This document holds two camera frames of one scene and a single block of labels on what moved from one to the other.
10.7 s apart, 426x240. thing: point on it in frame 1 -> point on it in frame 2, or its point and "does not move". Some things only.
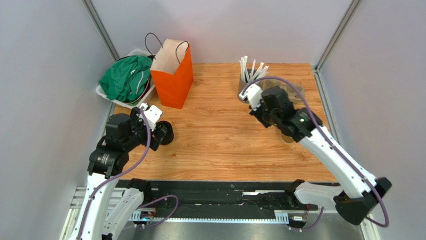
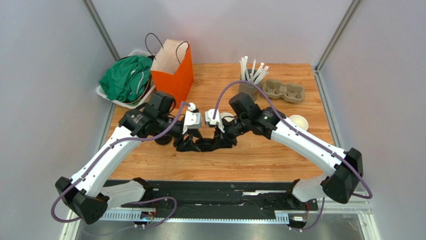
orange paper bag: (173, 72) does not move
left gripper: (155, 141) -> (187, 145)
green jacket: (126, 79) does not move
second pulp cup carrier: (268, 84) does not move
